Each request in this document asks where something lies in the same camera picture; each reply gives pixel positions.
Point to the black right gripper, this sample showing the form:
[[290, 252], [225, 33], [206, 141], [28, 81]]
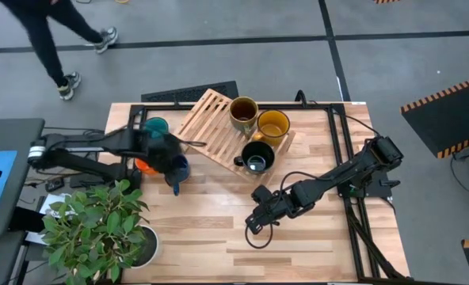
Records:
[[280, 206]]

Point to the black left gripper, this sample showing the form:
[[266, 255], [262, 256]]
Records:
[[161, 152]]

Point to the blue mug with white base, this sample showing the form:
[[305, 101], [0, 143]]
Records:
[[181, 168]]

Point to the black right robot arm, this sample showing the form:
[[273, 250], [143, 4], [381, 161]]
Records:
[[337, 174]]

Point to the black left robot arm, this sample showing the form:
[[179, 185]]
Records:
[[111, 142]]

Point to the orange mug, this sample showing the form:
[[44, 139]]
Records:
[[144, 167]]

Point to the teal mug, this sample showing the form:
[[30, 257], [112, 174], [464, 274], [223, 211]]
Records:
[[157, 124]]

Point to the wooden slatted rack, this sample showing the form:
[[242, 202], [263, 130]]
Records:
[[214, 126]]

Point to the black keyboard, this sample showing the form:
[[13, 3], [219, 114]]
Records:
[[187, 94]]

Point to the black mug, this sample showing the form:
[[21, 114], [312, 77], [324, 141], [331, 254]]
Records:
[[257, 157]]

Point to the olive green mug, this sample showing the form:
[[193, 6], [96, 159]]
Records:
[[243, 112]]

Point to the white plant pot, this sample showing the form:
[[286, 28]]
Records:
[[152, 245]]

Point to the yellow mug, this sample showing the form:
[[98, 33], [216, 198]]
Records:
[[273, 126]]

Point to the green leafy plant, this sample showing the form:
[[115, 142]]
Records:
[[96, 229]]

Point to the white papers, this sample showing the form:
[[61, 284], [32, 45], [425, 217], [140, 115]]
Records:
[[48, 200]]

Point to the grey desk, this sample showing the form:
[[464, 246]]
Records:
[[8, 134]]

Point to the person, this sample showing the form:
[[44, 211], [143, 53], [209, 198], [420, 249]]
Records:
[[40, 35]]

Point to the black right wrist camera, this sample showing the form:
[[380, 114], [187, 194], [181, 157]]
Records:
[[262, 194]]

